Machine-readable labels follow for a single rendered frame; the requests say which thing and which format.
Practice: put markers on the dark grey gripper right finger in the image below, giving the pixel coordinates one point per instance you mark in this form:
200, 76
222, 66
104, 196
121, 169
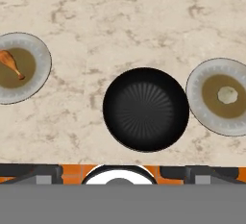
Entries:
205, 174

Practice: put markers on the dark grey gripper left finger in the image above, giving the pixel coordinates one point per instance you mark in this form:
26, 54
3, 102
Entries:
41, 174

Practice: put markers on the white garlic bulb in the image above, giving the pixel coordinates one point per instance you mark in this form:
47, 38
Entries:
227, 94

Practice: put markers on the black bowl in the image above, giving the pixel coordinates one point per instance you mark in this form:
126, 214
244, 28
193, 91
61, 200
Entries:
146, 109

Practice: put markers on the brown chicken drumstick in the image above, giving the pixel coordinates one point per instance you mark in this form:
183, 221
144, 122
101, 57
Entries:
9, 61

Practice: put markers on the white and black round object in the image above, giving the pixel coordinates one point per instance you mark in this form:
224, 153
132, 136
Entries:
99, 177

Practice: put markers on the grey plate with brown centre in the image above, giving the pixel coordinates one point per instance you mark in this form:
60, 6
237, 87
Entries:
30, 54
209, 74

